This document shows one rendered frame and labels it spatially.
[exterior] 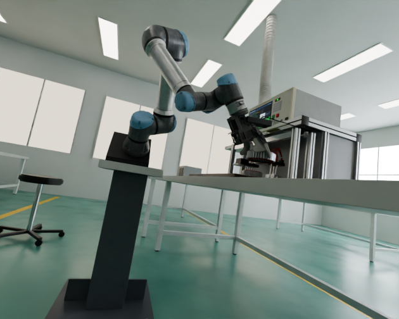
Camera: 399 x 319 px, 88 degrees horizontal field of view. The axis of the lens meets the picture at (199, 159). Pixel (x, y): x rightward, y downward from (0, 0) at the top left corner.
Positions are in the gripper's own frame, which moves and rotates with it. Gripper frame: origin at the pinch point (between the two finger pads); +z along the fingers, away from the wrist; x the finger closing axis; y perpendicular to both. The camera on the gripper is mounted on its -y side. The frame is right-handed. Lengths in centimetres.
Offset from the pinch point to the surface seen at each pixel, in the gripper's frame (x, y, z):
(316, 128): -11.4, -42.0, -1.0
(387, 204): 48, 11, 8
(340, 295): -30, -34, 99
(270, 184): 19.6, 12.3, 5.1
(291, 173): -12.2, -19.2, 14.1
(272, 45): -170, -182, -114
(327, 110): -25, -68, -7
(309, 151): -13.0, -34.3, 8.6
